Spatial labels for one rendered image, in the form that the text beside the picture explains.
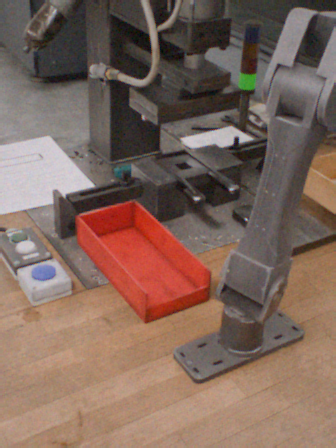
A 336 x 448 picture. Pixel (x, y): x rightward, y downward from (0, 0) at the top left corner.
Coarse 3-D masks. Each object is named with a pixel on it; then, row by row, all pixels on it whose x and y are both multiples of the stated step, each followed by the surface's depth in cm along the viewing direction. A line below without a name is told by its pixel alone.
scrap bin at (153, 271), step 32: (96, 224) 116; (128, 224) 120; (160, 224) 112; (96, 256) 110; (128, 256) 113; (160, 256) 114; (192, 256) 105; (128, 288) 101; (160, 288) 106; (192, 288) 106
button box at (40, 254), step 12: (0, 228) 118; (12, 228) 115; (24, 228) 115; (0, 240) 111; (36, 240) 112; (0, 252) 112; (12, 252) 109; (36, 252) 109; (48, 252) 109; (12, 264) 106; (24, 264) 106
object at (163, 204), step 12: (180, 168) 127; (240, 168) 128; (144, 180) 123; (192, 180) 123; (204, 180) 125; (240, 180) 130; (144, 192) 124; (156, 192) 120; (168, 192) 121; (180, 192) 123; (204, 192) 131; (216, 192) 128; (144, 204) 125; (156, 204) 121; (168, 204) 123; (180, 204) 124; (216, 204) 130; (156, 216) 123; (168, 216) 124; (180, 216) 126
